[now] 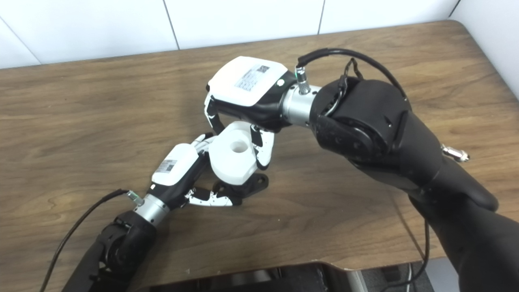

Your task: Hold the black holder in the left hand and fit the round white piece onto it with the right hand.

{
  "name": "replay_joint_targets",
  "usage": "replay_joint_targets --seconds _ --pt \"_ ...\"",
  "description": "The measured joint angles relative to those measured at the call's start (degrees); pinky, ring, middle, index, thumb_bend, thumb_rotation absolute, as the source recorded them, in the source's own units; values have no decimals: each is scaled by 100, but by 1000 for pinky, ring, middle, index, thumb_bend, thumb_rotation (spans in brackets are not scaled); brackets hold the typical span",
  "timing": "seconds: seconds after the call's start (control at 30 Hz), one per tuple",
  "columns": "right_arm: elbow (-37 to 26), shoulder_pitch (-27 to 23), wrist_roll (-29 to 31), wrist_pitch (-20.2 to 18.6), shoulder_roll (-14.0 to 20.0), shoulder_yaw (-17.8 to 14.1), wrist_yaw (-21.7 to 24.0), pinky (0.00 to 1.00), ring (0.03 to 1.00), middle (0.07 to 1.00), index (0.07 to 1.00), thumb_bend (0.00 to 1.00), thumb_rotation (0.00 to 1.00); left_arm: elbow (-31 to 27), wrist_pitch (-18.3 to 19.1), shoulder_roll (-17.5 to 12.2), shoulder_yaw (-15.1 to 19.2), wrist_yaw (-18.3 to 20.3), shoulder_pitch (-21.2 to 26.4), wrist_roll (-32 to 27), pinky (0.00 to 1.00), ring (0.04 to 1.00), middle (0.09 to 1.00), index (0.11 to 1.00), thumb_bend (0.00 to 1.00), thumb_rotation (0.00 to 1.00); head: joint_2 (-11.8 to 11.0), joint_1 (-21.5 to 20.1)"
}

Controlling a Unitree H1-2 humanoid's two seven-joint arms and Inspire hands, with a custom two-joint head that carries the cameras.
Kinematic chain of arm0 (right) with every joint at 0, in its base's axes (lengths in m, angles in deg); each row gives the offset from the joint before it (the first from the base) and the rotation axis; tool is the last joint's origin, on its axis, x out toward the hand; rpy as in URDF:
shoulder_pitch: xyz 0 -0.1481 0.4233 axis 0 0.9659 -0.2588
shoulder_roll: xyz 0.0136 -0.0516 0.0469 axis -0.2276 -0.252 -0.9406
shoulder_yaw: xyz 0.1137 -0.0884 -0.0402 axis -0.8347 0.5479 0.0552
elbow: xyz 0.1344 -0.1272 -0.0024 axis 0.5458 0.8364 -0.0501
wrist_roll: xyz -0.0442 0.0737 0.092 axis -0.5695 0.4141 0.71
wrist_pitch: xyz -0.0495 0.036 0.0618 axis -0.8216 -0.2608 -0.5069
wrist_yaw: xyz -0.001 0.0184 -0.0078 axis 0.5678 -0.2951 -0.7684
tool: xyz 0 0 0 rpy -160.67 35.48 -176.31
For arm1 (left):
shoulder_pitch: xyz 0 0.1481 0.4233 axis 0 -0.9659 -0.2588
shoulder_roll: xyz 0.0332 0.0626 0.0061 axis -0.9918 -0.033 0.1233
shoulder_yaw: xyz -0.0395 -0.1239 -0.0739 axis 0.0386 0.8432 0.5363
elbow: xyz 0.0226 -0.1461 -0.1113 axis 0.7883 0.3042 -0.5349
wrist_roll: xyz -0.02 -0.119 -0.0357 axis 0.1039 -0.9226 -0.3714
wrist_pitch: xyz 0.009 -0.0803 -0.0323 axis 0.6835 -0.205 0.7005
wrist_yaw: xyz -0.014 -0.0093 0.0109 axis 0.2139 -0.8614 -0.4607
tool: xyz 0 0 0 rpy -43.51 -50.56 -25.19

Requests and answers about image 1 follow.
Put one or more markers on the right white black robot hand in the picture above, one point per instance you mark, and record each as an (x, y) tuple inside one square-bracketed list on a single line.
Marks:
[(243, 81)]

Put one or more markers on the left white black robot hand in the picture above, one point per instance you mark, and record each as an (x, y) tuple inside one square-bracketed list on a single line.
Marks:
[(176, 164)]

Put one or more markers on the round white plastic piece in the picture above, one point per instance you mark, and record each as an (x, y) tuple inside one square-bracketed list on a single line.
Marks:
[(229, 164)]

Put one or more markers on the black plastic holder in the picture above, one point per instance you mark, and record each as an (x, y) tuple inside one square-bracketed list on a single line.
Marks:
[(255, 182)]

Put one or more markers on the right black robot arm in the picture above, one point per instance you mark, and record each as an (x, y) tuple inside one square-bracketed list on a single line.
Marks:
[(377, 125)]

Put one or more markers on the black robot torso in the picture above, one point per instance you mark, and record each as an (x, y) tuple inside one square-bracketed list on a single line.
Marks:
[(263, 280)]

